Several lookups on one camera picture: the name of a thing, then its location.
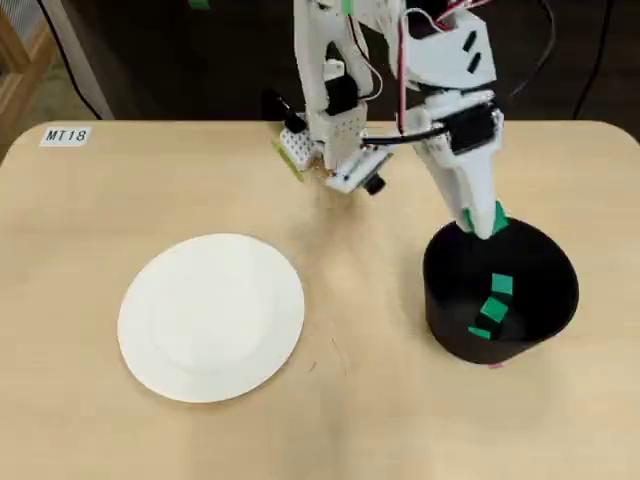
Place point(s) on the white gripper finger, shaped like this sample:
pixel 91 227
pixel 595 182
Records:
pixel 470 190

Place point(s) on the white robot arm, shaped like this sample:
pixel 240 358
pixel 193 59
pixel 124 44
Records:
pixel 312 60

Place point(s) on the black pot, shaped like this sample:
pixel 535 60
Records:
pixel 545 300

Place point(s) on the yellow-green tape strip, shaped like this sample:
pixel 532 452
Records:
pixel 290 165

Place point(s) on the white round plate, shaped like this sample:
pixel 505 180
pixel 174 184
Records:
pixel 210 320

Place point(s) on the green tape piece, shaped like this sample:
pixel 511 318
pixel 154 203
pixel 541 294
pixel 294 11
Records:
pixel 199 4

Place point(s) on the white panel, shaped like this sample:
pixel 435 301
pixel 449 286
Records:
pixel 85 60

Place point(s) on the white label MT18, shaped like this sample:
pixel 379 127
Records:
pixel 65 135

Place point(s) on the wrist camera on white mount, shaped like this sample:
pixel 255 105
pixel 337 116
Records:
pixel 357 170

